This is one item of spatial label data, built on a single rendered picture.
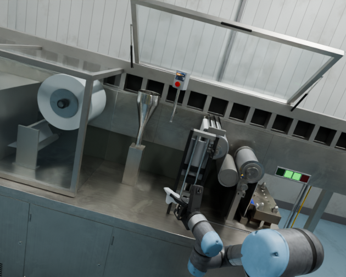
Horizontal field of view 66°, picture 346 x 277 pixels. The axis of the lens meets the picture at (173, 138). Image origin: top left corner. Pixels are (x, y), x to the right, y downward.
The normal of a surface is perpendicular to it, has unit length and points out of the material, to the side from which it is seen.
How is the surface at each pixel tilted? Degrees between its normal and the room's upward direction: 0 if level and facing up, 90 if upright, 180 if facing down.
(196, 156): 90
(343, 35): 90
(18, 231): 90
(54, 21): 90
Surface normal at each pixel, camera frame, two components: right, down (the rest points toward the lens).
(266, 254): -0.86, -0.22
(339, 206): -0.07, 0.31
